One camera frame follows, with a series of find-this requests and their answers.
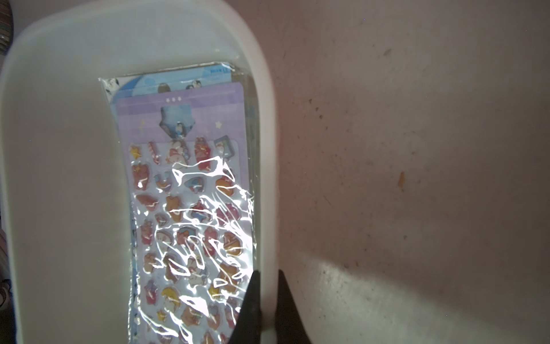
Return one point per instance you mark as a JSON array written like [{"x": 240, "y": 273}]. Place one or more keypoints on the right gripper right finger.
[{"x": 288, "y": 323}]

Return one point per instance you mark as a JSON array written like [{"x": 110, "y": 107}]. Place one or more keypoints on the blue penguin sticker sheet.
[{"x": 178, "y": 79}]

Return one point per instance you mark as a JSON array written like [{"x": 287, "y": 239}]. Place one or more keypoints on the white plastic storage tray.
[{"x": 65, "y": 200}]

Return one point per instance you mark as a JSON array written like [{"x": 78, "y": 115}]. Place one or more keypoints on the lilac puffy sticker sheet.
[{"x": 192, "y": 205}]

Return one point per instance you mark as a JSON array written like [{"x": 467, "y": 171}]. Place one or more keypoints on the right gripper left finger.
[{"x": 249, "y": 324}]

